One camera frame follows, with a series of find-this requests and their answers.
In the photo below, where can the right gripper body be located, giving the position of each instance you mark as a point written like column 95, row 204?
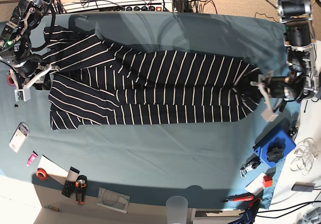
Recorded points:
column 23, row 76

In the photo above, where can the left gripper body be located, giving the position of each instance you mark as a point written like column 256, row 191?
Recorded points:
column 278, row 91

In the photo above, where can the navy white striped t-shirt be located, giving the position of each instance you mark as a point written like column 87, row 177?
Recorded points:
column 99, row 82

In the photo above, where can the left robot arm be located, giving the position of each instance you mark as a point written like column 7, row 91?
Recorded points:
column 303, row 79

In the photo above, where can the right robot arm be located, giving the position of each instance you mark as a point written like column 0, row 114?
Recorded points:
column 15, row 37

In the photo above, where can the white black marker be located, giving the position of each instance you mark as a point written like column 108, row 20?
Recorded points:
column 282, row 106

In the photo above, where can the purple tape roll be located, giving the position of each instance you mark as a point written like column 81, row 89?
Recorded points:
column 10, row 81

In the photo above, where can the plastic blister pack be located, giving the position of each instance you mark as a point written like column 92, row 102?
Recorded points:
column 19, row 136

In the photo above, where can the blue box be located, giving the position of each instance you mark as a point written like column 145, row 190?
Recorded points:
column 279, row 137

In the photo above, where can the black star knob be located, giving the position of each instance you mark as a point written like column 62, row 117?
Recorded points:
column 275, row 154

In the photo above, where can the teal table cloth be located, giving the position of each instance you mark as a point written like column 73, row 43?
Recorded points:
column 151, row 163

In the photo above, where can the metal carabiner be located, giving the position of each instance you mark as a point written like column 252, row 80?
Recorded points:
column 250, row 166

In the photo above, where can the pink tube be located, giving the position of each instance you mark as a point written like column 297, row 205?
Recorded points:
column 32, row 157

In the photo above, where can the red cube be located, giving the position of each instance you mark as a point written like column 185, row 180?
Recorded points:
column 267, row 181

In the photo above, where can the white card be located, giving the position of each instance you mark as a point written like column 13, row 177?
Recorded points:
column 257, row 185

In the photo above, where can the orange tape roll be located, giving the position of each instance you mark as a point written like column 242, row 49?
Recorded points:
column 42, row 174

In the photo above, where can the grey adapter box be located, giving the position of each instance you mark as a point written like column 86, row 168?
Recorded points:
column 303, row 187

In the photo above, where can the white paper sheet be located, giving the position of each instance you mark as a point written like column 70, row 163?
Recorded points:
column 52, row 168

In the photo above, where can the red screwdriver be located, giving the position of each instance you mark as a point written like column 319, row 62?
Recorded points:
column 239, row 199

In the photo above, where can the orange black pliers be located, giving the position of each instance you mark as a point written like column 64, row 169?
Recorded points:
column 80, row 189

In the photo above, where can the power strip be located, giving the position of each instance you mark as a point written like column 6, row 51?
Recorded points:
column 150, row 8

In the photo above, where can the black remote control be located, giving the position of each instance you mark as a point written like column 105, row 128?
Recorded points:
column 69, row 185

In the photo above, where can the blue clamp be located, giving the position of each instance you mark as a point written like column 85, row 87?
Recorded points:
column 248, row 216

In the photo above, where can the frosted plastic cup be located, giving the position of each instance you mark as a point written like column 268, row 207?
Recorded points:
column 177, row 210

